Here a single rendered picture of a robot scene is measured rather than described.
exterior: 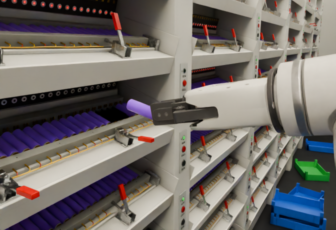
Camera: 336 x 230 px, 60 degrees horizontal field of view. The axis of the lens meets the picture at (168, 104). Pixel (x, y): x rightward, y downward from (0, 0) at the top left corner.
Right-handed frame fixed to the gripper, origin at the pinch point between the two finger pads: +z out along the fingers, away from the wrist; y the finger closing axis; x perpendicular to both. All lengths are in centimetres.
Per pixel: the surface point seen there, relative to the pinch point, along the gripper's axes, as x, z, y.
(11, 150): 2.5, 26.4, 9.6
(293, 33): -25, 20, -240
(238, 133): 26, 26, -93
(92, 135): 3.9, 23.1, -5.2
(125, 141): 7.1, 20.2, -11.2
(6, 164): 3.9, 23.1, 12.5
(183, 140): 13.4, 20.2, -34.8
